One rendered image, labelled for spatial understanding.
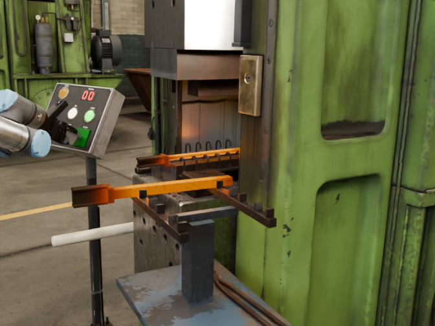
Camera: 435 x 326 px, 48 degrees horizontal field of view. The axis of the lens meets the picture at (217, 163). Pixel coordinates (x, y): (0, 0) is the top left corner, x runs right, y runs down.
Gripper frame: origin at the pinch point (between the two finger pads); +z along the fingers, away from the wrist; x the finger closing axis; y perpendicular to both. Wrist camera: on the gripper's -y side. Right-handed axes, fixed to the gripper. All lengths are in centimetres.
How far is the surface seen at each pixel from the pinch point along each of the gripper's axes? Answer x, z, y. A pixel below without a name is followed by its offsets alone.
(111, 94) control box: 7.0, 2.4, -19.0
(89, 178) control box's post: -8.3, 21.8, 13.2
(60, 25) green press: -360, 228, -190
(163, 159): 46.6, -2.9, 4.1
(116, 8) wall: -594, 495, -398
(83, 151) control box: 3.8, 2.1, 5.7
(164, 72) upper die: 45, -15, -22
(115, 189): 68, -43, 23
